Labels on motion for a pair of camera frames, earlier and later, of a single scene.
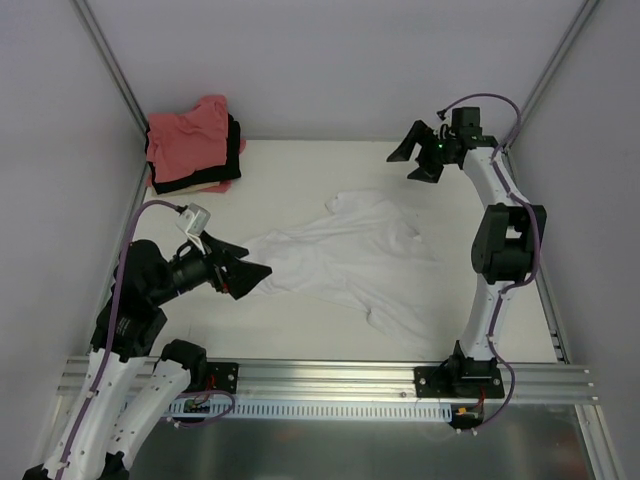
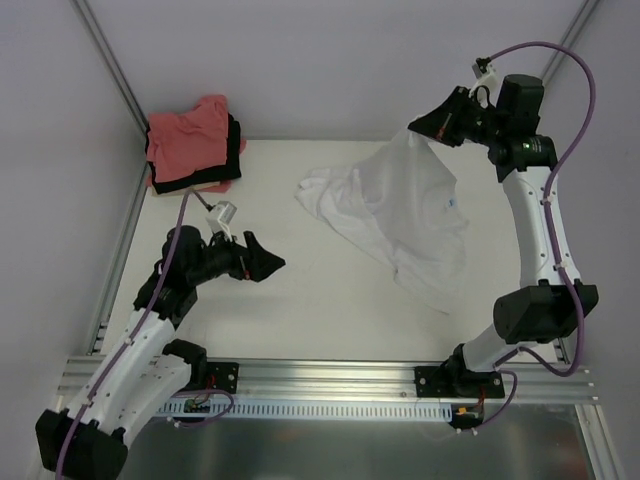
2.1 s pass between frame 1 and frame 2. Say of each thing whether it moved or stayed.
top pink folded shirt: stayed
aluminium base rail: stayed
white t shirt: moved
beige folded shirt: stayed
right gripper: moved
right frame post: stayed
